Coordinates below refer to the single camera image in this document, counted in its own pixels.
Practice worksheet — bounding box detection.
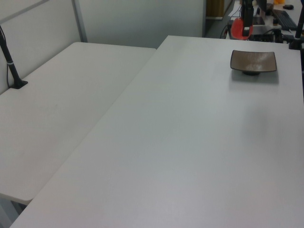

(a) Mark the red apple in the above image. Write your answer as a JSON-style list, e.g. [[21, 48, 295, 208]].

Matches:
[[231, 16, 254, 41]]

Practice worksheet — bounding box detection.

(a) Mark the square brown ceramic plate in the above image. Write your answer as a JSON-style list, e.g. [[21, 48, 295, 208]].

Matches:
[[229, 49, 278, 76]]

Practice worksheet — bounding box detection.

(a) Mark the grey electronics box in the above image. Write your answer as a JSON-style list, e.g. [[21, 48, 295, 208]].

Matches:
[[252, 16, 283, 43]]

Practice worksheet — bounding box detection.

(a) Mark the yellowish wooden cabinet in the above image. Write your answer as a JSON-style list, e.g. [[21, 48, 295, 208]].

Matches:
[[205, 0, 225, 20]]

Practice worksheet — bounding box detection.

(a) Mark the black computer keyboard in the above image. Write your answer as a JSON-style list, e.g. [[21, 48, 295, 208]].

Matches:
[[275, 10, 298, 30]]

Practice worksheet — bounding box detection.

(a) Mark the black camera stand pole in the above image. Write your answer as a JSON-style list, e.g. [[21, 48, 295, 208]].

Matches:
[[288, 0, 304, 50], [0, 23, 29, 90]]

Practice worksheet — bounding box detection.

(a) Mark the grey metal partition post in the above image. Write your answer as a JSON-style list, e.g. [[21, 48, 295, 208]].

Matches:
[[72, 0, 88, 44]]

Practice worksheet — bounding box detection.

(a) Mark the thin black pole cable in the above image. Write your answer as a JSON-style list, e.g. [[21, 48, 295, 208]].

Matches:
[[6, 60, 11, 88]]

